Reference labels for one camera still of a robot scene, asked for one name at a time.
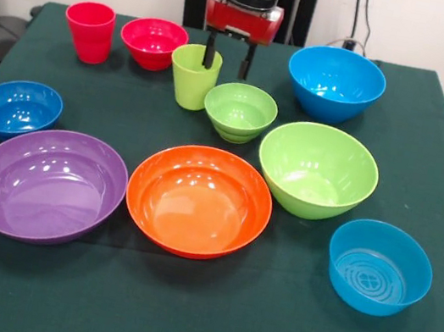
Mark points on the purple bowl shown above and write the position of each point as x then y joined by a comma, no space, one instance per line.
45,195

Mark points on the green cup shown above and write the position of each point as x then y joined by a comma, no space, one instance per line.
190,87

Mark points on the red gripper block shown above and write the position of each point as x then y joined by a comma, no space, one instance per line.
243,21

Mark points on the small dark blue bowl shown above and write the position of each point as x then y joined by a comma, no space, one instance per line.
16,110

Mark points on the orange bowl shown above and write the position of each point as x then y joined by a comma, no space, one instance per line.
196,213

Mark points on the pink bowl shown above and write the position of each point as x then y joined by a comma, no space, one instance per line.
153,44

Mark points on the small green bowl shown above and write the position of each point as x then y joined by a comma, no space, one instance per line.
240,113

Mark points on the pink cup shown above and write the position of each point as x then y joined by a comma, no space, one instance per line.
89,35

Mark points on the large green bowl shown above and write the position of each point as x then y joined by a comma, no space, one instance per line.
314,178

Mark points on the light blue ribbed bowl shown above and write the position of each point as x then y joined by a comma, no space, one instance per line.
377,275

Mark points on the dark green tablecloth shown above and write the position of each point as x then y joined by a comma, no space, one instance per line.
194,320

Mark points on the black pedestal leg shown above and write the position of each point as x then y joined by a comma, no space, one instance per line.
4,37

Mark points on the large blue bowl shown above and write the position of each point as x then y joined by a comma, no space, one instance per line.
335,87

